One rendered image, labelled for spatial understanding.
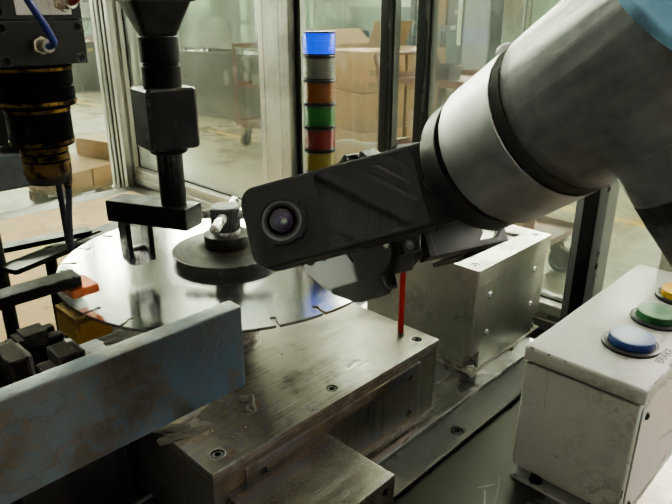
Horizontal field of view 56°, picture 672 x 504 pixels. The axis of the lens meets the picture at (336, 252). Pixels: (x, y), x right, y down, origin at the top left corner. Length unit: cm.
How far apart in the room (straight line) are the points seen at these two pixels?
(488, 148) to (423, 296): 55
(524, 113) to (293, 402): 40
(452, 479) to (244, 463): 23
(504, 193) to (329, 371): 39
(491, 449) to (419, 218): 43
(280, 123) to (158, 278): 67
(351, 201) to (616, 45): 15
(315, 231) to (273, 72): 92
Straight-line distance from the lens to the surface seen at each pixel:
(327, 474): 56
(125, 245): 60
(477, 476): 69
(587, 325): 67
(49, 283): 56
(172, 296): 57
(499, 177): 28
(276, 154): 126
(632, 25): 23
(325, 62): 87
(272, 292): 57
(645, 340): 64
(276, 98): 124
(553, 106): 25
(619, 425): 60
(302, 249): 33
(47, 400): 39
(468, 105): 29
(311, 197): 33
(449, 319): 80
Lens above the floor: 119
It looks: 21 degrees down
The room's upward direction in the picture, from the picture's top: straight up
